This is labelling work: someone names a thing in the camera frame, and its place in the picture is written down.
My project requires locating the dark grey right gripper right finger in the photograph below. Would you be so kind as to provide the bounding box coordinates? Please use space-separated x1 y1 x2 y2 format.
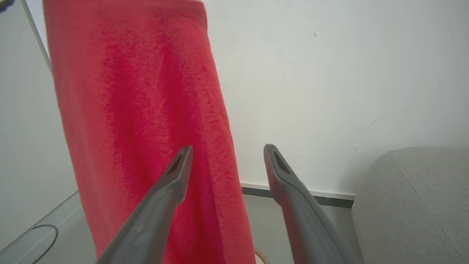
263 144 361 264

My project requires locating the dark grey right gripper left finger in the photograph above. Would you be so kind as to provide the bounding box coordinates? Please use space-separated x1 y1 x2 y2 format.
96 146 193 264

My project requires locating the red and white garment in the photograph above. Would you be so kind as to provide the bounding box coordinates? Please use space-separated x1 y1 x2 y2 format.
43 0 257 264

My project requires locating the white and black baseboard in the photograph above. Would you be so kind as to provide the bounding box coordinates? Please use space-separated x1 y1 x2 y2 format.
240 180 355 209

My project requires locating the grey fabric sofa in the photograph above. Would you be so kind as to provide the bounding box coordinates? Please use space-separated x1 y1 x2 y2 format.
351 147 469 264

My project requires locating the thin black floor cable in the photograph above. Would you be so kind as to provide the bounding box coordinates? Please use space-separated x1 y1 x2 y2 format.
31 224 59 264

